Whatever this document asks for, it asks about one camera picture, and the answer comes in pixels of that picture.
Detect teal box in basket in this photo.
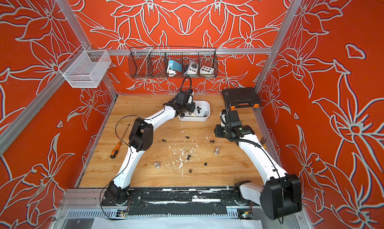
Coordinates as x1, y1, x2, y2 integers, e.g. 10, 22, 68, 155
167, 60, 183, 77

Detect white dotted cube in basket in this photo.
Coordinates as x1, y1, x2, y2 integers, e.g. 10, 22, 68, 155
200, 66, 214, 75

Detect white plastic storage box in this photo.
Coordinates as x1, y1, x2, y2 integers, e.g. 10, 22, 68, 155
178, 100, 211, 122

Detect clear plastic wall bin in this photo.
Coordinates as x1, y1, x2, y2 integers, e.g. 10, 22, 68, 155
59, 50, 112, 88

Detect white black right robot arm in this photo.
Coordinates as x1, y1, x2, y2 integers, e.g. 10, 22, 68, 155
214, 92, 302, 223

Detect black orange tool case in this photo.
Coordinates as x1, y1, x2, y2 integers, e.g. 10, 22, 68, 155
222, 87, 261, 110

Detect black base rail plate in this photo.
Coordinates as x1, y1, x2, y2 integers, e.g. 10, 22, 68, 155
100, 187, 251, 207

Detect yellow handled pliers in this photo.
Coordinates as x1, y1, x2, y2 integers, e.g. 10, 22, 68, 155
260, 137, 268, 150

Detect orange handled screwdriver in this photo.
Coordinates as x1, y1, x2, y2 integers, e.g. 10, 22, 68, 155
110, 124, 130, 159

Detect black wire wall basket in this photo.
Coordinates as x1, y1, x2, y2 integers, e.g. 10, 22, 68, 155
128, 46, 219, 79

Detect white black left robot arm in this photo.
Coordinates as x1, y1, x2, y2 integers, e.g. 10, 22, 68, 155
100, 76, 196, 206

